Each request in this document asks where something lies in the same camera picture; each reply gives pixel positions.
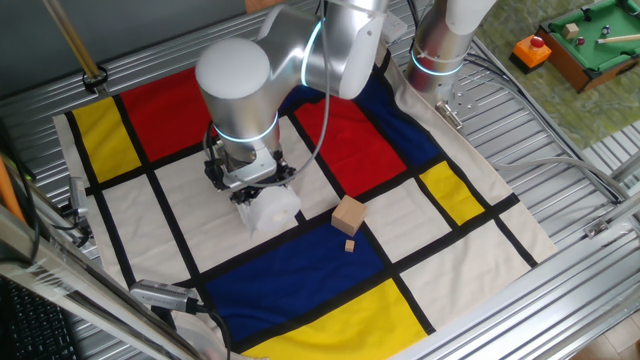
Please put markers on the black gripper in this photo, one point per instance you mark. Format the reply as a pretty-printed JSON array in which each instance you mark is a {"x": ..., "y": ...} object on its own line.
[{"x": 240, "y": 194}]

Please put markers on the white toilet paper roll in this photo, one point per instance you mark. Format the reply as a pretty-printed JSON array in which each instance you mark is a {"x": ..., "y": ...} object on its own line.
[{"x": 275, "y": 210}]

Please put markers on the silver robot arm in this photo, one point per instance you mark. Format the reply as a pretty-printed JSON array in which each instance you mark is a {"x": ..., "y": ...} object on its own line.
[{"x": 235, "y": 100}]

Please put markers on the large wooden cube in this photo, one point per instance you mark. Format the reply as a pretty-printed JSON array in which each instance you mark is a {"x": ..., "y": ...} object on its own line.
[{"x": 348, "y": 216}]

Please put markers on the small wooden cube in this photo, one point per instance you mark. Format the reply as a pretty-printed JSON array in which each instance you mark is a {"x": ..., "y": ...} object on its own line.
[{"x": 349, "y": 245}]

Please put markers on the brown board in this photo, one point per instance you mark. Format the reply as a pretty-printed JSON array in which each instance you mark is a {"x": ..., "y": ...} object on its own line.
[{"x": 262, "y": 5}]

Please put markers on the black pole clamp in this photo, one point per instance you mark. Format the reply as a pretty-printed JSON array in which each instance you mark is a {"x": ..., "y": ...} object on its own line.
[{"x": 95, "y": 80}]

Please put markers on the white power strip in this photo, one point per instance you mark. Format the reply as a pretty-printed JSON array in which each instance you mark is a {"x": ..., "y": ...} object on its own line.
[{"x": 396, "y": 27}]

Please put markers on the colour block patterned cloth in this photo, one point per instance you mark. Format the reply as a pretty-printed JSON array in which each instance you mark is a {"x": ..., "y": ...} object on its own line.
[{"x": 450, "y": 270}]

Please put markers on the wooden pole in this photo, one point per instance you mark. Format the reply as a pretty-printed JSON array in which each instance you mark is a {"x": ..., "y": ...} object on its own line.
[{"x": 72, "y": 37}]

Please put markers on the orange pole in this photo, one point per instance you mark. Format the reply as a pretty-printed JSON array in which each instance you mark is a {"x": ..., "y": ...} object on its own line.
[{"x": 7, "y": 195}]

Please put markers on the black keyboard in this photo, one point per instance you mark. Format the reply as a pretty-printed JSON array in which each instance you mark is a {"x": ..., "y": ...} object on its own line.
[{"x": 35, "y": 325}]

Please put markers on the orange emergency stop button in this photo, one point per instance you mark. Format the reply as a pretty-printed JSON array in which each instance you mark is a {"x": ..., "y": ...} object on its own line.
[{"x": 530, "y": 54}]

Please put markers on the wooden block on pool table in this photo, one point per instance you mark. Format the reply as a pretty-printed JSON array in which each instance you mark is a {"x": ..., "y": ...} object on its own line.
[{"x": 570, "y": 31}]

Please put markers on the red billiard ball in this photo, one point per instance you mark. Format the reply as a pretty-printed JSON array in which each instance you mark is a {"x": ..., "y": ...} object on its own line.
[{"x": 579, "y": 41}]

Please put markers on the mini green pool table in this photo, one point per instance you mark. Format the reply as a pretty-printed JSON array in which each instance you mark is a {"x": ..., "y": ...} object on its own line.
[{"x": 595, "y": 60}]

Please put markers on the blue billiard ball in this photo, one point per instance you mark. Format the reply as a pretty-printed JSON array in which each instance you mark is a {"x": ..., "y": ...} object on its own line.
[{"x": 606, "y": 30}]

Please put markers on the wooden cue stick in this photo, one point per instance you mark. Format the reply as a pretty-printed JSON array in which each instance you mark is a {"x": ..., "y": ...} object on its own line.
[{"x": 620, "y": 39}]

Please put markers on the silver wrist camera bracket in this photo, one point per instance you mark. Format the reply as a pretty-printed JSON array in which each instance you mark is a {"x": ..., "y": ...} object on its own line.
[{"x": 250, "y": 172}]

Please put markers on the silver depth camera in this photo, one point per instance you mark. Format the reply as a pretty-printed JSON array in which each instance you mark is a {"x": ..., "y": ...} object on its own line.
[{"x": 160, "y": 294}]

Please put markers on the black camera stand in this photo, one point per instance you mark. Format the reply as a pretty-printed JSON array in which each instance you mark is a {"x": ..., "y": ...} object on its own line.
[{"x": 164, "y": 316}]

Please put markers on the small grey camera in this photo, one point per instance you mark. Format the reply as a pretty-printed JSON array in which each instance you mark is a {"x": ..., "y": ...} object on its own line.
[{"x": 77, "y": 195}]

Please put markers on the aluminium frame beam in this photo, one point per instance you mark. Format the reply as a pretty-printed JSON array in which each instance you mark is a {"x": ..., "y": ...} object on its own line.
[{"x": 75, "y": 285}]

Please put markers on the metal corner bracket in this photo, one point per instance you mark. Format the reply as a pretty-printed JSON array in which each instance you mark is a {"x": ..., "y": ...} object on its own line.
[{"x": 596, "y": 228}]

